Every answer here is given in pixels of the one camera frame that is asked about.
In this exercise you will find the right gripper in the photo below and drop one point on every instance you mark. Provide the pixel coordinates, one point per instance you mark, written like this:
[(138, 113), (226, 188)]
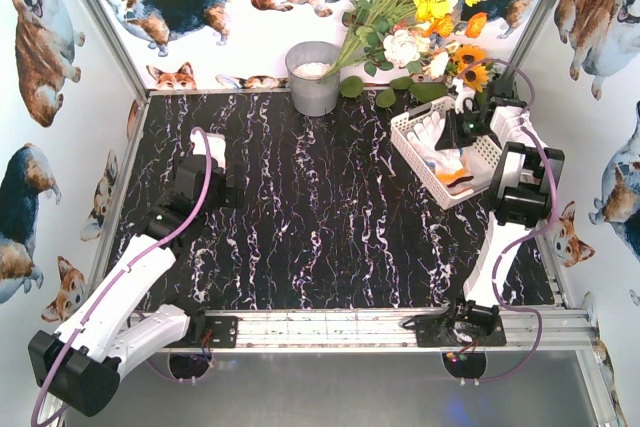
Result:
[(460, 132)]

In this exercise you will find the white plastic storage basket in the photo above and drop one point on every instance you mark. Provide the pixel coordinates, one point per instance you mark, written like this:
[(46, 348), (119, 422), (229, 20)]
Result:
[(481, 158)]

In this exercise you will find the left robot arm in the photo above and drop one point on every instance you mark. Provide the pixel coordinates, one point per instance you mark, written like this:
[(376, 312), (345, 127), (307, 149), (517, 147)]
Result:
[(83, 362)]

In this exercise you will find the blue dotted glove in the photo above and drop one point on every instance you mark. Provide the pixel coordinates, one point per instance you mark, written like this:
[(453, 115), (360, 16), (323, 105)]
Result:
[(448, 165)]

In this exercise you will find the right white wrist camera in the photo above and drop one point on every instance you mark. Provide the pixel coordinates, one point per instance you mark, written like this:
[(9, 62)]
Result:
[(462, 93)]

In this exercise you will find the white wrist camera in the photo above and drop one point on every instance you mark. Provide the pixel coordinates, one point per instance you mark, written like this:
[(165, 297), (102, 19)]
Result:
[(462, 93), (216, 144)]

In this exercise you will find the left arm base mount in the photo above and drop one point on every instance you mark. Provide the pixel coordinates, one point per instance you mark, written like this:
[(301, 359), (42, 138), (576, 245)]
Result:
[(210, 331)]

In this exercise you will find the grey metal bucket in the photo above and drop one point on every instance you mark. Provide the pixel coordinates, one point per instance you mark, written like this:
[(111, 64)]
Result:
[(314, 85)]

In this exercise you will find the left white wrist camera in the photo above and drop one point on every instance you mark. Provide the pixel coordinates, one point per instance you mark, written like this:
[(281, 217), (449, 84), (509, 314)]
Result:
[(216, 144)]

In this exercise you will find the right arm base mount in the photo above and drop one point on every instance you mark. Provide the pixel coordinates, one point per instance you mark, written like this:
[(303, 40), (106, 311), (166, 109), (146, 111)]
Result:
[(455, 329)]

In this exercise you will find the artificial flower bouquet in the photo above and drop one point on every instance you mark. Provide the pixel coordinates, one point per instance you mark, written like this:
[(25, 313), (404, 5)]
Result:
[(430, 38)]

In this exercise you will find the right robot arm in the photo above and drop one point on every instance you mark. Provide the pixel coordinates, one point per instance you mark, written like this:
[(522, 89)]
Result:
[(522, 193)]

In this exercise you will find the aluminium front rail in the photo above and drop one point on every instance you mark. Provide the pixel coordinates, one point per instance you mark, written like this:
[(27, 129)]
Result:
[(360, 330)]

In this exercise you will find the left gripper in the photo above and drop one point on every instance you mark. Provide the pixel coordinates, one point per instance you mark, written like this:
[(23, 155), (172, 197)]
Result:
[(236, 186)]

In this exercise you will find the cream rubber glove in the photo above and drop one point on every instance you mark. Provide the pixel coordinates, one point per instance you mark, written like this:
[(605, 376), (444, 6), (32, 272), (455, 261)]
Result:
[(460, 185)]

